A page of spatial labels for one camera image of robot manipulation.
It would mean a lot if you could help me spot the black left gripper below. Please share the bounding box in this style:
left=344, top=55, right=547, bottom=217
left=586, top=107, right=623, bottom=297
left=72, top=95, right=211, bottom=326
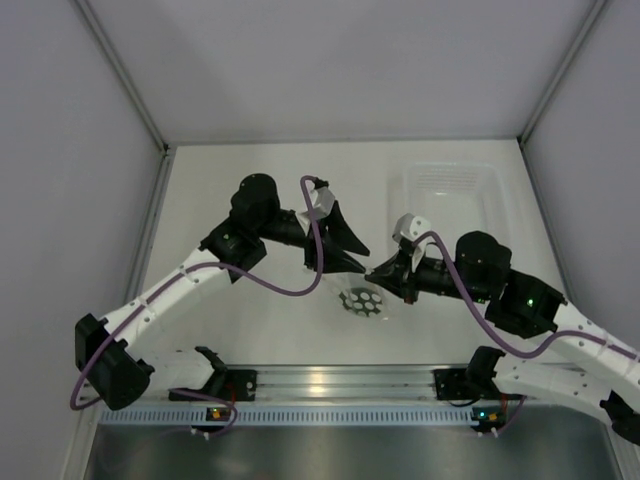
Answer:
left=255, top=200, right=370, bottom=274

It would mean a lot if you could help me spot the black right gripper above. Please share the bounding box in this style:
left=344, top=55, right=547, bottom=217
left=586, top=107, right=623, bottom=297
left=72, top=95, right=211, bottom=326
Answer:
left=366, top=245, right=491, bottom=304

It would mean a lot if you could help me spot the clear zip top bag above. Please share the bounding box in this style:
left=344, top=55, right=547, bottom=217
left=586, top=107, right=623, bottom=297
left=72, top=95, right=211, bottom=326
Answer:
left=322, top=273, right=392, bottom=321

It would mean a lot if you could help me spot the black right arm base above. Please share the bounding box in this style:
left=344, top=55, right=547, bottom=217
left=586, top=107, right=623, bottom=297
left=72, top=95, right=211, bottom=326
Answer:
left=433, top=346, right=506, bottom=401

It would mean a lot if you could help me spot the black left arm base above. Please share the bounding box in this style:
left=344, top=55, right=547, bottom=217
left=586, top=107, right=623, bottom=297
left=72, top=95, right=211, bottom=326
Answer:
left=169, top=346, right=258, bottom=403

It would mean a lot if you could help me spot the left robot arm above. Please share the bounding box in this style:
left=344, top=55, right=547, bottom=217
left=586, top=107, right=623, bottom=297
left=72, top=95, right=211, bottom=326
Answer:
left=70, top=173, right=370, bottom=411

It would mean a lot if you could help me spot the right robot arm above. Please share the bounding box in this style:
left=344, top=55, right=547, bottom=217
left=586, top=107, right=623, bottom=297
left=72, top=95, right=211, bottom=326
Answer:
left=365, top=231, right=639, bottom=444

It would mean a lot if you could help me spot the white perforated plastic basket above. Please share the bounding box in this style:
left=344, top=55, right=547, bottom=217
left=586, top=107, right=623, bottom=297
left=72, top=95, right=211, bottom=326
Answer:
left=387, top=162, right=512, bottom=252

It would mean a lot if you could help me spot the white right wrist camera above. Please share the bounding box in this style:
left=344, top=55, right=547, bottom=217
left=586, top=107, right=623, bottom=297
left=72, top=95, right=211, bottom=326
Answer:
left=392, top=213, right=432, bottom=272

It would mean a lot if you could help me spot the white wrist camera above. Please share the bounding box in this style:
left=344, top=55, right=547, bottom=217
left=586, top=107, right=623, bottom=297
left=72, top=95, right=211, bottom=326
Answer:
left=296, top=179, right=336, bottom=230
left=392, top=213, right=432, bottom=272

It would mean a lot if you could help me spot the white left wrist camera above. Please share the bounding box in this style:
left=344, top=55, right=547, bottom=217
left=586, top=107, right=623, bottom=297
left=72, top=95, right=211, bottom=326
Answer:
left=296, top=179, right=336, bottom=230

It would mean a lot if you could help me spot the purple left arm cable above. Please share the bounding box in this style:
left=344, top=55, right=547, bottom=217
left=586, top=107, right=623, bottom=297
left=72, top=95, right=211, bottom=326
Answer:
left=69, top=174, right=331, bottom=411

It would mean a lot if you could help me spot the aluminium mounting rail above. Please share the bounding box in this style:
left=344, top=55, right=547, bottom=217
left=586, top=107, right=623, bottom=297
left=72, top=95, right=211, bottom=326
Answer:
left=79, top=363, right=501, bottom=402

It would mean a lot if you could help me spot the white slotted cable duct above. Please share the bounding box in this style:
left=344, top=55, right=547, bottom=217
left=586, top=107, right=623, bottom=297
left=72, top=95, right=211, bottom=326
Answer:
left=100, top=404, right=489, bottom=427

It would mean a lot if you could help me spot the aluminium frame post right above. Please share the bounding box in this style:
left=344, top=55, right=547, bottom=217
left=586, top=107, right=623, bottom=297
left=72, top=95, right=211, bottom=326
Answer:
left=517, top=0, right=611, bottom=149

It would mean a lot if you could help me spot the aluminium frame post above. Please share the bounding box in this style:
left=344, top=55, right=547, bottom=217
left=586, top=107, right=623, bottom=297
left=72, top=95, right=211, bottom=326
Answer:
left=517, top=0, right=611, bottom=149
left=71, top=0, right=168, bottom=153

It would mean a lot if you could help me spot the aluminium frame post left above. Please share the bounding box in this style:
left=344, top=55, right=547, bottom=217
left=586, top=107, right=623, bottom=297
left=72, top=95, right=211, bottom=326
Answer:
left=71, top=0, right=168, bottom=153

